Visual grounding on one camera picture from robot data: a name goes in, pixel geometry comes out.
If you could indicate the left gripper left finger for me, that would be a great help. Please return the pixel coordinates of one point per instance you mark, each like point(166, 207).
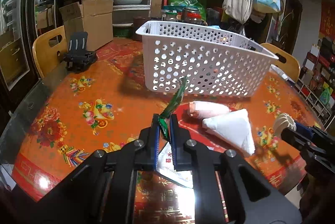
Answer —
point(102, 188)

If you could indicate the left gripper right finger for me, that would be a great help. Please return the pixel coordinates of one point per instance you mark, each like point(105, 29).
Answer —
point(227, 188)

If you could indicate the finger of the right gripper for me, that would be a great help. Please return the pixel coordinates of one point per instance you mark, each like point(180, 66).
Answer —
point(303, 130)
point(293, 138)

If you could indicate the white ribbed round sponge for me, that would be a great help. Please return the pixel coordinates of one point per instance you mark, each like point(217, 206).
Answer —
point(282, 122)

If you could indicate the white tissue napkin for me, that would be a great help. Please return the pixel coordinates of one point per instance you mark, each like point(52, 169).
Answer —
point(233, 128)

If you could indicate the green foil packet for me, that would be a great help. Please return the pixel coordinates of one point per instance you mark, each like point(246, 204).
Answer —
point(171, 107)

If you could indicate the white pink cloth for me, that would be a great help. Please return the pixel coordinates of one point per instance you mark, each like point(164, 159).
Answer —
point(204, 109)

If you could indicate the low shelf with boxes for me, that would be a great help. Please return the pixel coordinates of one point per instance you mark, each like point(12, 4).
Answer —
point(316, 80)

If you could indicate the right wooden chair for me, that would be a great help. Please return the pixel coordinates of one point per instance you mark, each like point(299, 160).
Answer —
point(286, 62)

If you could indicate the wooden chair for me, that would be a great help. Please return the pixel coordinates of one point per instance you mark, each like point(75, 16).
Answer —
point(286, 62)
point(46, 58)

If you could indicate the red floral tablecloth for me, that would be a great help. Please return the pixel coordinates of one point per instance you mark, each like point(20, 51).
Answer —
point(106, 106)

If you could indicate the white perforated plastic basket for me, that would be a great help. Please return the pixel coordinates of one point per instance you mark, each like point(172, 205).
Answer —
point(215, 62)

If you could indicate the black phone stand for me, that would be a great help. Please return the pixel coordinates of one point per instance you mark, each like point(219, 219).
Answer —
point(79, 59)

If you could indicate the left wooden chair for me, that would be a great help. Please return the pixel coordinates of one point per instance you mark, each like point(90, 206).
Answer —
point(46, 58)

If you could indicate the red lid pickle jar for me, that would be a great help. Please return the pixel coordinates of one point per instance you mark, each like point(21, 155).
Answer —
point(192, 16)

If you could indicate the brown cardboard box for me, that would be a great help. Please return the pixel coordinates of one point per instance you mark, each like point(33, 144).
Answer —
point(91, 16)

